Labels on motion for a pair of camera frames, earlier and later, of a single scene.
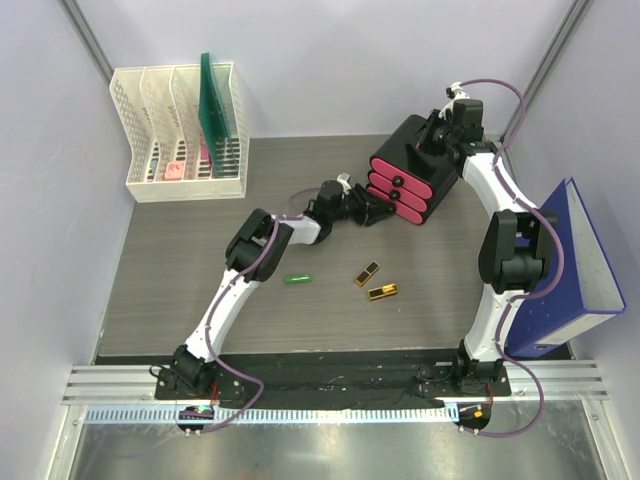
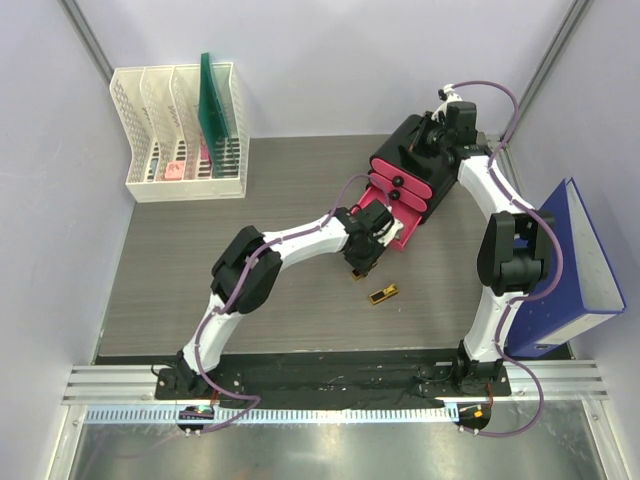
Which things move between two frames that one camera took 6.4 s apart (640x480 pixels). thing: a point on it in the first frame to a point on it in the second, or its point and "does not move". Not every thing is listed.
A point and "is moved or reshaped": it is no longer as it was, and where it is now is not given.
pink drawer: (401, 178) does not move
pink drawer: (408, 213) is moved or reshaped
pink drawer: (406, 195) does not move
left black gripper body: (354, 205) to (366, 254)
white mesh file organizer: (159, 110) does not move
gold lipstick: (382, 292) does not move
